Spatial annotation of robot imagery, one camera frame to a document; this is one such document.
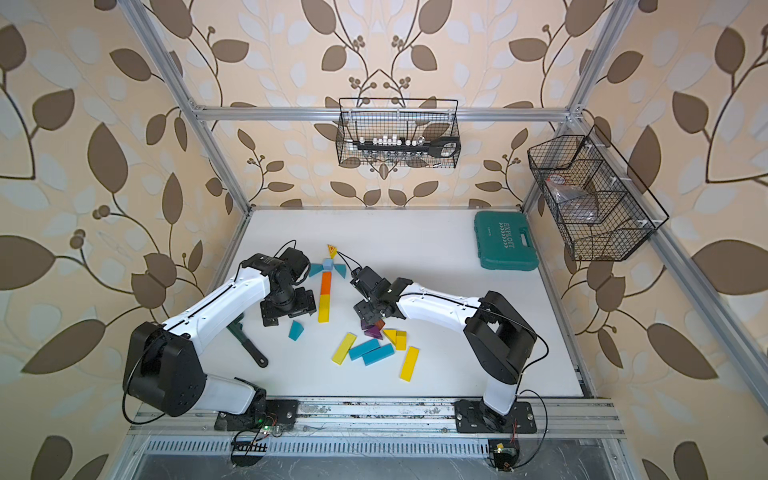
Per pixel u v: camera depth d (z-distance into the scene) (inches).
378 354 33.2
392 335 33.5
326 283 39.0
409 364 32.5
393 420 29.6
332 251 41.4
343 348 33.8
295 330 34.4
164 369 16.5
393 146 32.4
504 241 41.2
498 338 18.0
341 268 40.1
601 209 28.9
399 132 37.8
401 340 33.6
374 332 34.1
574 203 27.3
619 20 28.2
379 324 35.3
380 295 25.8
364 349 33.3
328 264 39.9
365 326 35.0
